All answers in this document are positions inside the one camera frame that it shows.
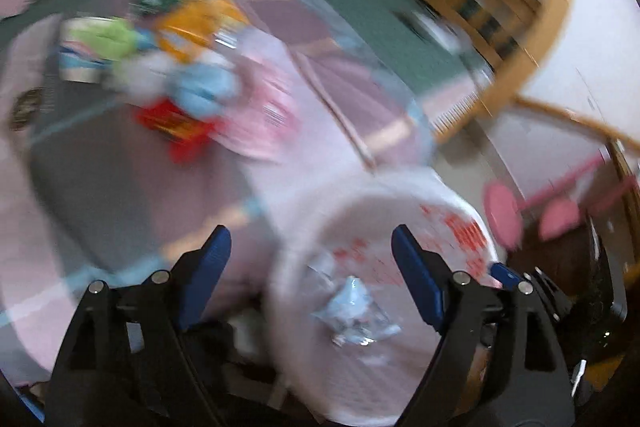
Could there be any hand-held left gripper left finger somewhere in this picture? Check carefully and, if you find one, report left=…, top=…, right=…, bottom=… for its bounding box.
left=45, top=225, right=233, bottom=427

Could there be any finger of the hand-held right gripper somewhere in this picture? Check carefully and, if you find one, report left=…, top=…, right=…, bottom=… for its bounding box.
left=489, top=262, right=523, bottom=290

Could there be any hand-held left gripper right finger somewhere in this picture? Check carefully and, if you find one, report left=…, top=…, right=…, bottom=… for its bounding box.
left=391, top=224, right=576, bottom=427

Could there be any white plastic bag red print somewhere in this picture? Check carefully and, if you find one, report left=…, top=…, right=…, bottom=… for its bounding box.
left=267, top=169, right=503, bottom=425

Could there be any red snack packet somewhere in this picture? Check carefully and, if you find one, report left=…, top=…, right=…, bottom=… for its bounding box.
left=136, top=99, right=226, bottom=164

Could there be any pink snack packet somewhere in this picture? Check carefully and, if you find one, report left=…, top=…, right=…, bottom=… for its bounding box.
left=220, top=52, right=299, bottom=164

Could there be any light blue plastic wrapper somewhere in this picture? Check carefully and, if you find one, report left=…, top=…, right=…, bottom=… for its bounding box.
left=172, top=62, right=244, bottom=118

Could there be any white tissue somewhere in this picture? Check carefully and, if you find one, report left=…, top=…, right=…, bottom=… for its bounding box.
left=106, top=54, right=177, bottom=102

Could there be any orange snack packet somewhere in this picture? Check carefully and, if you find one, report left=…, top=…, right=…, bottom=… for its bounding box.
left=155, top=0, right=251, bottom=58

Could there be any light green wrapper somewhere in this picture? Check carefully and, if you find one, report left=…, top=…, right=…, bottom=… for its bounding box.
left=75, top=19, right=153, bottom=64

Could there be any pink stool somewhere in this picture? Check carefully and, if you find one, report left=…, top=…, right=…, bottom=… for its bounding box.
left=482, top=154, right=640, bottom=254

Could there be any brown round lid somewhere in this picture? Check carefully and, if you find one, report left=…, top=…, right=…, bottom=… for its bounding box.
left=9, top=88, right=46, bottom=132

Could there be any pink patchwork blanket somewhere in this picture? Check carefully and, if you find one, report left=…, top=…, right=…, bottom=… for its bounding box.
left=0, top=0, right=436, bottom=388

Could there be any wooden bed frame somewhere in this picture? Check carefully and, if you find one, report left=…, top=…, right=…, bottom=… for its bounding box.
left=260, top=0, right=640, bottom=188

